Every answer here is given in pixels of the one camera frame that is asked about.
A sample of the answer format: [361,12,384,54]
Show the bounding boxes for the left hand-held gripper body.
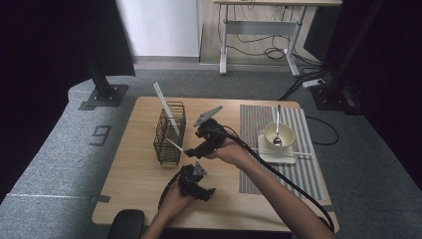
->
[177,160,209,199]

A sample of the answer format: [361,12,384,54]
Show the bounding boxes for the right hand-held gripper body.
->
[193,105,230,156]

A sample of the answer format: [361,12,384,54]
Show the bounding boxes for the white chopstick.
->
[164,137,184,153]
[251,147,314,156]

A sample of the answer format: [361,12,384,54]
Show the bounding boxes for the dark wire basket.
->
[152,100,187,166]

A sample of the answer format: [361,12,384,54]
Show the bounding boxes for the white square saucer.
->
[257,130,299,165]

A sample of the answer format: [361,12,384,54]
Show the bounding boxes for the person's right hand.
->
[204,137,253,169]

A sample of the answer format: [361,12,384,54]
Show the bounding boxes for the person's left hand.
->
[159,185,195,221]

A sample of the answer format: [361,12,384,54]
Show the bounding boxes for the grey striped placemat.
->
[238,104,328,201]

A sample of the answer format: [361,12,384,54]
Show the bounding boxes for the long white flat stick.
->
[152,82,182,136]

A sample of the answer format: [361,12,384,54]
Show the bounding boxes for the metal spoon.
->
[272,104,284,147]

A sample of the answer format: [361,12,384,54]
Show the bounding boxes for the cream cup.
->
[258,121,297,152]

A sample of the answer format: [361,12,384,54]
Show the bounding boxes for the dark tape floor marking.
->
[88,124,112,147]

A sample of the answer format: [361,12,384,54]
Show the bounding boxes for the grey tape strip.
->
[320,204,344,214]
[89,194,111,204]

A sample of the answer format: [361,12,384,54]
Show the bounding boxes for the black stand with square base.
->
[78,49,129,112]

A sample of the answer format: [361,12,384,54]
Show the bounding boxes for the white power strip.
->
[302,78,326,89]

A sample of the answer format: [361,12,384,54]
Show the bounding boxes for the white-legged desk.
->
[212,0,343,78]

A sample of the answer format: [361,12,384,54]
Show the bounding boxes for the black stand with dark base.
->
[310,0,387,117]

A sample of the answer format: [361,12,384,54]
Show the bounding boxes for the black curtain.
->
[303,0,422,190]
[0,0,136,204]

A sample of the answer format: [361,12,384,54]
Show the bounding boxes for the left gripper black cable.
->
[157,167,184,211]

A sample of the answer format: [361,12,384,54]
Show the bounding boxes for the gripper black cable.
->
[212,124,335,233]
[157,167,184,211]

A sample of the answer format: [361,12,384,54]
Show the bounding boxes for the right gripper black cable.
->
[212,124,335,233]

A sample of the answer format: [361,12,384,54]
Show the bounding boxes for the black cables from power strip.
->
[278,59,332,102]

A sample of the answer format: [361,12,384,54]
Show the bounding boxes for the black cable bundle under desk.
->
[217,4,321,66]

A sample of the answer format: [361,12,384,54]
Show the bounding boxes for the black looped floor cable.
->
[305,115,340,146]

